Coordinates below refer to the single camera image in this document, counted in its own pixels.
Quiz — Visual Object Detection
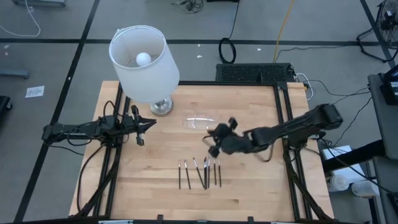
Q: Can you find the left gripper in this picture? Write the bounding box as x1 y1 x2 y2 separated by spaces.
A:
123 105 157 147

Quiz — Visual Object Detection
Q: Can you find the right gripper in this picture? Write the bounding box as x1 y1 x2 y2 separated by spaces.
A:
203 117 251 157

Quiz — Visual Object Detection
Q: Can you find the clear acrylic organizer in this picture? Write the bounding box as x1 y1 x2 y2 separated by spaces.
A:
182 115 219 131

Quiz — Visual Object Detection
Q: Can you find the white shade table lamp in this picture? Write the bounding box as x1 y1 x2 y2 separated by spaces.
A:
108 25 180 118

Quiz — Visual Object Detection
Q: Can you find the white light bulb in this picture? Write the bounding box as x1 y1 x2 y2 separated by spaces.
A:
136 52 152 67

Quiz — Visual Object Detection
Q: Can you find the black perforated computer case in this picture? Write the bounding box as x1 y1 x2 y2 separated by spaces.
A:
215 62 297 83

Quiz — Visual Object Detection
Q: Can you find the white paper sheet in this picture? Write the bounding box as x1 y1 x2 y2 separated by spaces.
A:
24 85 45 100

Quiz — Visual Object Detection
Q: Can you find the white box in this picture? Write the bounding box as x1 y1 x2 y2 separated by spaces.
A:
322 144 354 161

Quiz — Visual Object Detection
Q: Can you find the white paper roll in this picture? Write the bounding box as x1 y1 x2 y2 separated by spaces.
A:
351 179 381 198
328 174 351 193

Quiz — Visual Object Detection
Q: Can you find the black desk crossbar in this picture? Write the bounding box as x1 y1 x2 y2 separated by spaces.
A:
322 139 385 172

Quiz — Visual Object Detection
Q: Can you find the grey table foot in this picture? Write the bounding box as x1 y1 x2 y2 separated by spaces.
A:
0 68 30 80

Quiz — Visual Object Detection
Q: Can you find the grey cart base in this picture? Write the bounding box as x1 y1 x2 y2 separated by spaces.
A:
12 0 67 7

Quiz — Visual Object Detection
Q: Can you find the grey desk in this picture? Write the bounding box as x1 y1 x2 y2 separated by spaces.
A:
367 73 398 224

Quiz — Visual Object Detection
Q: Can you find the black desk device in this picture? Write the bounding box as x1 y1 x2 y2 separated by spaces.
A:
379 64 398 106

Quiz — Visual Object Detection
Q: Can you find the black floor fan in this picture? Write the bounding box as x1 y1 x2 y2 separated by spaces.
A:
356 0 398 63

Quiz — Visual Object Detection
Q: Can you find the black aluminium table frame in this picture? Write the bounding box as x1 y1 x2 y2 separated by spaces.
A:
68 80 336 224

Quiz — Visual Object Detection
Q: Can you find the black coiled cable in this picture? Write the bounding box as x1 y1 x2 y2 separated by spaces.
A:
218 0 240 65

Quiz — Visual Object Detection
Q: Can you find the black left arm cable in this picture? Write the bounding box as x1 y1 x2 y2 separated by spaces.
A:
76 142 108 217

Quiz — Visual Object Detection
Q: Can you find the white cable loop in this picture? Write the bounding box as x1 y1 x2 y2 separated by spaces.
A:
295 72 315 102

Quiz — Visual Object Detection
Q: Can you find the black cable tangle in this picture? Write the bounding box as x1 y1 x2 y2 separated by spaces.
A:
170 0 205 14

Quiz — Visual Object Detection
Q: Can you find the yellow hanging cable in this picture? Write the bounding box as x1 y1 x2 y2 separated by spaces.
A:
272 0 295 64

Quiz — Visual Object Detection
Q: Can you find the white floor cable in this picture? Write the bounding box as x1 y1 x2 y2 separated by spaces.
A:
0 0 42 37

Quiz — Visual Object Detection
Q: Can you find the black floor cable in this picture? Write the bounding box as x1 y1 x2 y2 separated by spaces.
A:
274 45 361 62

